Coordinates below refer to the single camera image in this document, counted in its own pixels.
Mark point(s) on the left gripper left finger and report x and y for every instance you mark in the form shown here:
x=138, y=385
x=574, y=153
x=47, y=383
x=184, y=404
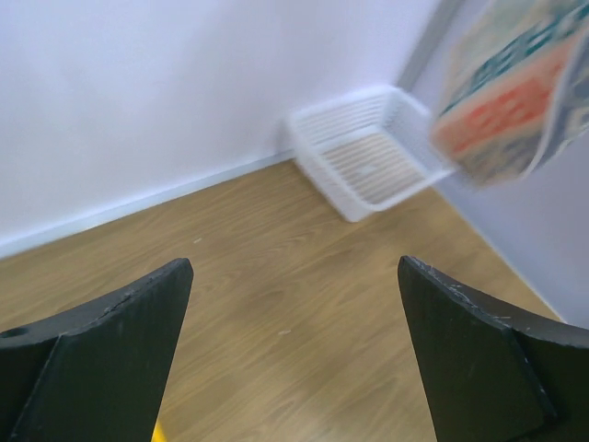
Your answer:
x=96, y=372

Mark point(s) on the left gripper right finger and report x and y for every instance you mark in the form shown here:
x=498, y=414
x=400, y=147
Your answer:
x=492, y=371

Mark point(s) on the yellow plastic tray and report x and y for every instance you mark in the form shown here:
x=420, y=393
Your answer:
x=158, y=434

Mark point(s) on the white plastic basket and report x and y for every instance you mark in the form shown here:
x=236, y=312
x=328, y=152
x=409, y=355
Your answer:
x=366, y=151

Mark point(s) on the patterned white cloth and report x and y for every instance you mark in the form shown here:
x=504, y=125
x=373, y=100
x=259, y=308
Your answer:
x=517, y=90

